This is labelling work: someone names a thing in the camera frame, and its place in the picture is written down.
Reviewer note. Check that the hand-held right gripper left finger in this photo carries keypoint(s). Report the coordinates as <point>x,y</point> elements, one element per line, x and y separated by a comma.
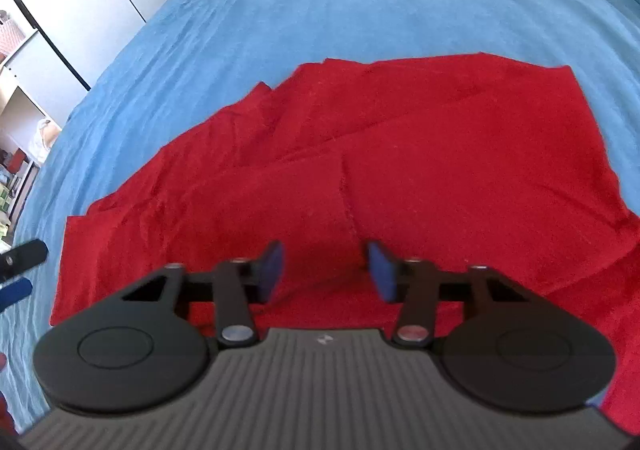
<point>272,270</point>

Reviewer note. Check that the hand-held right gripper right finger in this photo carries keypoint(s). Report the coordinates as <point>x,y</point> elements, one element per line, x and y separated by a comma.
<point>381,275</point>

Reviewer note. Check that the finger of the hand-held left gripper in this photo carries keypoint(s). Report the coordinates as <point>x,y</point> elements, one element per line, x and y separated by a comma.
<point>25,254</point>
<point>14,291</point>

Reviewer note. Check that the red garment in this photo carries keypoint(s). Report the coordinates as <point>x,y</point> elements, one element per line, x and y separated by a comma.
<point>380,155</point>

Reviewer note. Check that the blue bed blanket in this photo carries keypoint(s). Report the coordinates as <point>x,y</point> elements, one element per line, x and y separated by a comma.
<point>350,5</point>

